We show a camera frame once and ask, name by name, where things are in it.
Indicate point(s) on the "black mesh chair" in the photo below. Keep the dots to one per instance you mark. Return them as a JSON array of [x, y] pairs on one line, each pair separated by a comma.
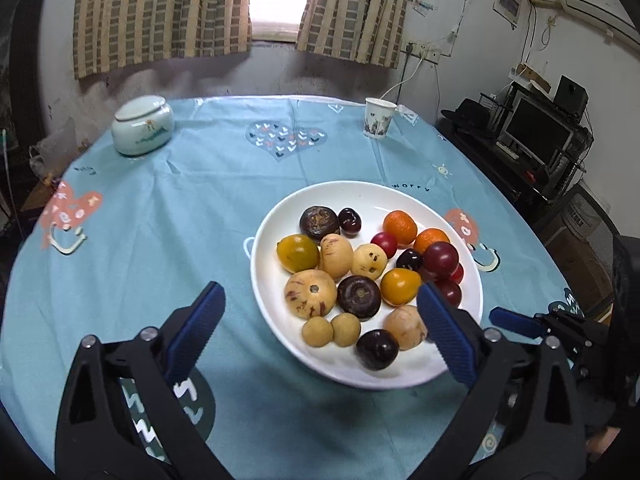
[[585, 230]]

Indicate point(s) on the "pale yellow round fruit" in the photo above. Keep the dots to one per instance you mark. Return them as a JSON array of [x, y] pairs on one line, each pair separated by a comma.
[[369, 260]]

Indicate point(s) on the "black speaker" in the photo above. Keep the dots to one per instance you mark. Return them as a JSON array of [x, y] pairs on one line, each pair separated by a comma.
[[570, 92]]

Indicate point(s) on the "orange-yellow smooth fruit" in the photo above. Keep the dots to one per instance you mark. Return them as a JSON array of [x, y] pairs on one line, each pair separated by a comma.
[[400, 287]]

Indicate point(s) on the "small tan round fruit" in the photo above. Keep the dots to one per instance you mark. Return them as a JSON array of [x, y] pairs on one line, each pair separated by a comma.
[[346, 329], [317, 331]]

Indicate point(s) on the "light blue printed tablecloth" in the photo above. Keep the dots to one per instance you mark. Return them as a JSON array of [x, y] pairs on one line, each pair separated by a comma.
[[150, 210]]

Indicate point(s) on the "tan cardboard piece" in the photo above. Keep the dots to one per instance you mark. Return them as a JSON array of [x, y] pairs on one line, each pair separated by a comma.
[[532, 77]]

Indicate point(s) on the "pale striped oval fruit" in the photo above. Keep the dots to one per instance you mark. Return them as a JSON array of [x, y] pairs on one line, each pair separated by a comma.
[[336, 256]]

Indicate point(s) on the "computer monitor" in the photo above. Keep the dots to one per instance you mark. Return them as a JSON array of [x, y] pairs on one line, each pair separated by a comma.
[[537, 130]]

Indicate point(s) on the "black hat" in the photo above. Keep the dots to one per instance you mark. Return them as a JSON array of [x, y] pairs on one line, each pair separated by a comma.
[[467, 115]]

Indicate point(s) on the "dark brown mangosteen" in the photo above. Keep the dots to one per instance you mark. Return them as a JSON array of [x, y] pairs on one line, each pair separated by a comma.
[[319, 222], [359, 296]]

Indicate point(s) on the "black desk rack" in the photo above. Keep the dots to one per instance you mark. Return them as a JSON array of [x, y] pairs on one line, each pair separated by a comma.
[[525, 170]]

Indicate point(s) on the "small dark red plum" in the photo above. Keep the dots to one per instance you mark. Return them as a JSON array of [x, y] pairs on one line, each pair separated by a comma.
[[448, 292]]

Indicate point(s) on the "mandarin orange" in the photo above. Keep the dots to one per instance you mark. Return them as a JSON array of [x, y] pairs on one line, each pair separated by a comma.
[[400, 226], [430, 237]]

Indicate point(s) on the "red cherry tomato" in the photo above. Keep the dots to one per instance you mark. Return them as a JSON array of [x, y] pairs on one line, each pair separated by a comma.
[[384, 244], [458, 274]]

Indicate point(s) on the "striped checkered curtain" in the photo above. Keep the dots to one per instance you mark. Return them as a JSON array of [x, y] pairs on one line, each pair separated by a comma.
[[355, 10], [160, 10]]

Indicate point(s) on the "white air conditioner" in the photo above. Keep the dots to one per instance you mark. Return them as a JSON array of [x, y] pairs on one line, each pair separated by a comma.
[[595, 2]]

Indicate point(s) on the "white wall power socket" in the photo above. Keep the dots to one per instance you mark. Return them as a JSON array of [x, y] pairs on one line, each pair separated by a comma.
[[422, 51]]

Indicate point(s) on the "dark purple plum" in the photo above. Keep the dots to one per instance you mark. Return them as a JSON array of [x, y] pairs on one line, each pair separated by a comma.
[[377, 349]]

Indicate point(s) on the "printed paper cup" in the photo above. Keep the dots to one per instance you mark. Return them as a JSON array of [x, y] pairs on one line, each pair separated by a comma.
[[378, 117]]

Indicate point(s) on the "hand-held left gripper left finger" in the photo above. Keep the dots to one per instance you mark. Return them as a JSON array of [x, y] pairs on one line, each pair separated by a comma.
[[197, 330]]

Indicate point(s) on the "person's right hand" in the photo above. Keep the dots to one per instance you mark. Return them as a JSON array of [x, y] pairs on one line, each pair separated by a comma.
[[602, 440]]

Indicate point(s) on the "white ceramic lidded jar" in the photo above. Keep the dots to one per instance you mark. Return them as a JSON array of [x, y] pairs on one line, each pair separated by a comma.
[[142, 127]]

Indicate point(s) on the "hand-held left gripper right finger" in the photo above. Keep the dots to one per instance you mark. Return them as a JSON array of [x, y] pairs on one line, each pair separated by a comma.
[[445, 332]]

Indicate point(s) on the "clear plastic bag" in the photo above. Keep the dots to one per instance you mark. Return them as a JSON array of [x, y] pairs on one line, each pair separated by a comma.
[[50, 145]]

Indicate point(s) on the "yellow-green round fruit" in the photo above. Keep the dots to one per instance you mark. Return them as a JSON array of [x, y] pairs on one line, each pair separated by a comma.
[[297, 253]]

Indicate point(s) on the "dark cherry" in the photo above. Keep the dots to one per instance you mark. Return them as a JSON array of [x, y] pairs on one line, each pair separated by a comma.
[[350, 220], [409, 259]]

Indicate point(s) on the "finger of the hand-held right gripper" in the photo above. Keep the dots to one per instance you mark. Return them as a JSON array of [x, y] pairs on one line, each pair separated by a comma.
[[515, 321]]

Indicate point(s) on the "white plate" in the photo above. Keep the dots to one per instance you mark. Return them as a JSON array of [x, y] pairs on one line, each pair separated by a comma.
[[425, 365]]

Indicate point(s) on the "large dark red plum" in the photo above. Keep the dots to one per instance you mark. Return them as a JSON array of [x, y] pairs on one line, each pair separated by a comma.
[[440, 257]]

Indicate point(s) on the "pale orange peach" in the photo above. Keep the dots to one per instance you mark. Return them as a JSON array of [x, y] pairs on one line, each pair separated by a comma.
[[405, 327]]

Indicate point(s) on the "white wall panel box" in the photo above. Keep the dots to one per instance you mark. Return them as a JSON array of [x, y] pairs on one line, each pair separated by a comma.
[[507, 2]]

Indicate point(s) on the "striped pepino melon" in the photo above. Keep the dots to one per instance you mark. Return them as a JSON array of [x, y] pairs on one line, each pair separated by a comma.
[[310, 293]]

